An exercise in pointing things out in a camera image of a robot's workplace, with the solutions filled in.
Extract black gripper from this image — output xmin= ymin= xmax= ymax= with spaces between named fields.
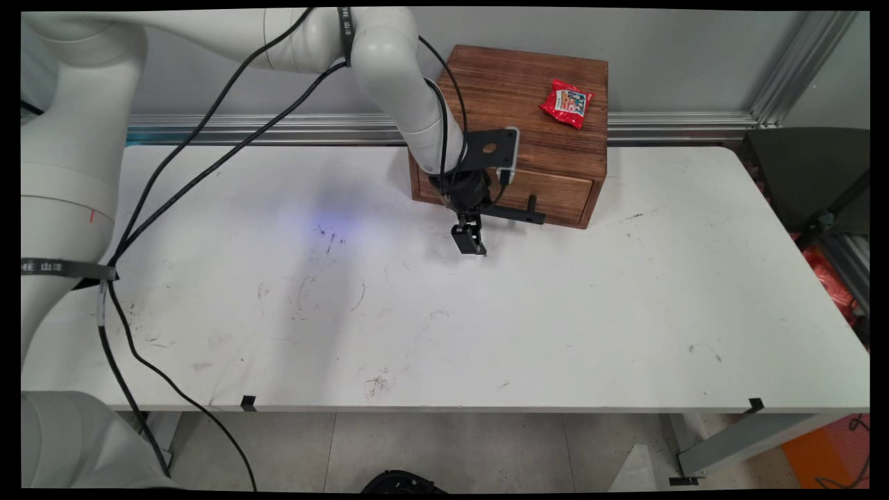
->
xmin=436 ymin=167 xmax=495 ymax=257

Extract black drawer handle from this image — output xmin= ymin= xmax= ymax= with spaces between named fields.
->
xmin=484 ymin=195 xmax=547 ymax=225

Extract light wooden drawer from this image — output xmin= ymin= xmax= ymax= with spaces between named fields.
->
xmin=415 ymin=165 xmax=596 ymax=229

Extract dark wooden drawer cabinet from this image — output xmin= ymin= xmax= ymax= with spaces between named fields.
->
xmin=408 ymin=45 xmax=610 ymax=230

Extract red snack packet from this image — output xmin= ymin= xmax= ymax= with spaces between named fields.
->
xmin=540 ymin=80 xmax=596 ymax=131

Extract black round floor object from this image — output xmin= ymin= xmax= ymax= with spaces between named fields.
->
xmin=361 ymin=470 xmax=449 ymax=494

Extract dark grey panel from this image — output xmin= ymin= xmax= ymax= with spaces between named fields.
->
xmin=742 ymin=127 xmax=870 ymax=237

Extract grey table leg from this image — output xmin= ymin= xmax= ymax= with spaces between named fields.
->
xmin=141 ymin=411 xmax=183 ymax=474
xmin=668 ymin=412 xmax=838 ymax=486

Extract black tripod stand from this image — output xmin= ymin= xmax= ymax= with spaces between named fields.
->
xmin=794 ymin=167 xmax=870 ymax=252

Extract red plastic bag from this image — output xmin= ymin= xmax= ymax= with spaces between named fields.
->
xmin=802 ymin=247 xmax=860 ymax=325

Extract orange floor mat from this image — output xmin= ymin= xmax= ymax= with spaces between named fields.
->
xmin=781 ymin=415 xmax=870 ymax=490

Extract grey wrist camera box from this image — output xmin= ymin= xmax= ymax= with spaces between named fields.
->
xmin=499 ymin=127 xmax=521 ymax=185

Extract horizontal aluminium frame rail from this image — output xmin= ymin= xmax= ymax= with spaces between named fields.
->
xmin=126 ymin=111 xmax=758 ymax=147

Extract black printed velcro strap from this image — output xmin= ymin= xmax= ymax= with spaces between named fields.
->
xmin=338 ymin=7 xmax=356 ymax=68
xmin=21 ymin=258 xmax=119 ymax=291

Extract slanted aluminium frame post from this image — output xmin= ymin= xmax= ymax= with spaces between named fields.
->
xmin=749 ymin=10 xmax=860 ymax=129

